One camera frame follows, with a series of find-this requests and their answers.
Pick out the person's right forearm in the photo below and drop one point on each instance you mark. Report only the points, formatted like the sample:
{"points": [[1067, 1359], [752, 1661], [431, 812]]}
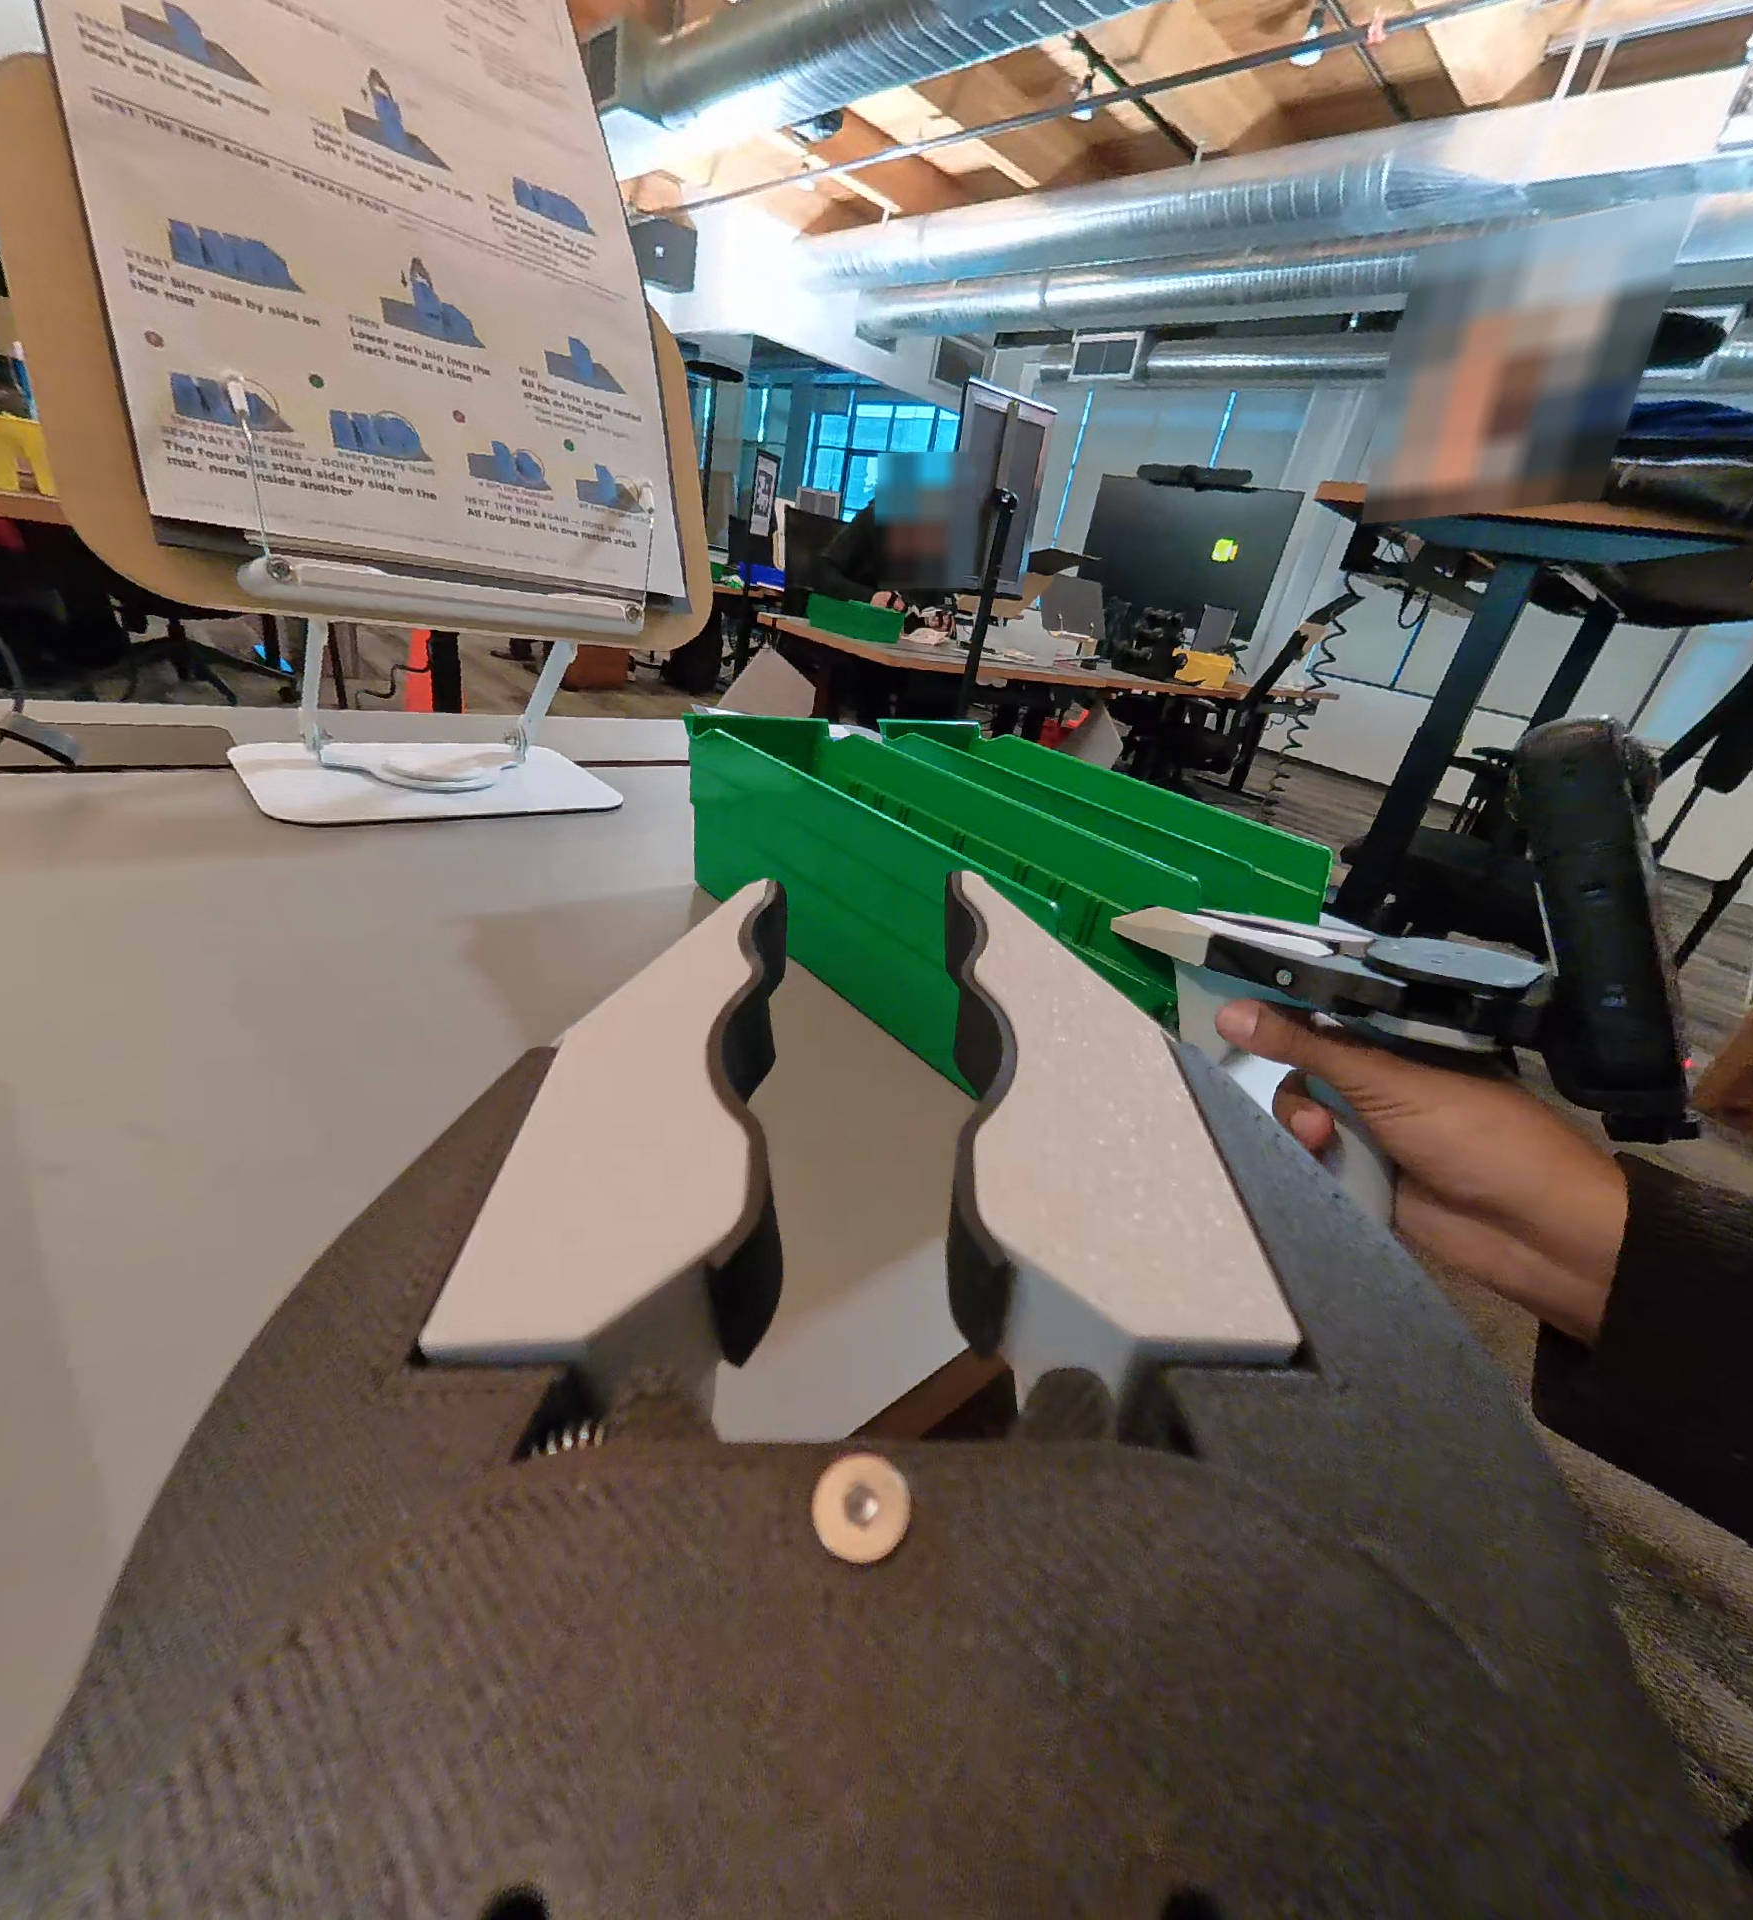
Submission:
{"points": [[1716, 1350]]}

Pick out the black bag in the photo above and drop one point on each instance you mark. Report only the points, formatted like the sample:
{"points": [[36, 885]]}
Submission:
{"points": [[1746, 451]]}

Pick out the grey desk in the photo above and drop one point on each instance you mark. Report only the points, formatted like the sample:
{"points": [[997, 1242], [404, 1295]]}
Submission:
{"points": [[216, 1051]]}

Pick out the large black screen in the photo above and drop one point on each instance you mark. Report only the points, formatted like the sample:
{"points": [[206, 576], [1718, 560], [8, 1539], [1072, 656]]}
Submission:
{"points": [[1175, 555]]}

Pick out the black monitor on pole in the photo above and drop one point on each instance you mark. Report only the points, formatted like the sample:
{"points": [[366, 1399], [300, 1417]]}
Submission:
{"points": [[1008, 480]]}

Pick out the silver ventilation duct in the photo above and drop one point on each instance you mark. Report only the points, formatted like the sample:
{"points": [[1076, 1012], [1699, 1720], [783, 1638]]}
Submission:
{"points": [[891, 46], [1116, 301], [1191, 203]]}

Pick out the green plastic bin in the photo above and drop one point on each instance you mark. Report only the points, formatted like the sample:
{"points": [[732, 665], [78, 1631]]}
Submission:
{"points": [[1236, 878], [853, 613], [846, 901]]}

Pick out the wooden top work table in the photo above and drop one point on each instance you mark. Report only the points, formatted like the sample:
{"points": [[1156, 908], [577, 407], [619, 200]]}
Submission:
{"points": [[1055, 660]]}

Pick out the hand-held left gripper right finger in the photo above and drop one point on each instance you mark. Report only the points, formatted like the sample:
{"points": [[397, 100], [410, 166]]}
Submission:
{"points": [[1116, 1200]]}

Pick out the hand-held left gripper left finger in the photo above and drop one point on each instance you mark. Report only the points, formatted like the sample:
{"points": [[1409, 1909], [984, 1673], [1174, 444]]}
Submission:
{"points": [[591, 1200]]}

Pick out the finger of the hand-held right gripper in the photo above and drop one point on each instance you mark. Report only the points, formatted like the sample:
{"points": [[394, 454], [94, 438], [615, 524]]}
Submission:
{"points": [[1289, 927], [1175, 939]]}

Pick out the instruction sheet on stand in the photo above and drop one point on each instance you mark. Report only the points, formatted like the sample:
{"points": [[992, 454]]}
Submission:
{"points": [[425, 784]]}

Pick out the wooden top standing desk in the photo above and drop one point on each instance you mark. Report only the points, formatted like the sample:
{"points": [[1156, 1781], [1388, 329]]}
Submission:
{"points": [[1475, 693]]}

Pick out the person's right hand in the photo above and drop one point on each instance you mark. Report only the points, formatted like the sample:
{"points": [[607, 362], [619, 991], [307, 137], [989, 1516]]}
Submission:
{"points": [[1491, 1185]]}

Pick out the orange traffic cone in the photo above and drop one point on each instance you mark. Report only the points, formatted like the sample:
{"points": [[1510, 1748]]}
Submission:
{"points": [[415, 676]]}

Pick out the black ceiling speaker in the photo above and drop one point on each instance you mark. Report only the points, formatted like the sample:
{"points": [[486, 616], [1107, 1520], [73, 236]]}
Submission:
{"points": [[663, 255]]}

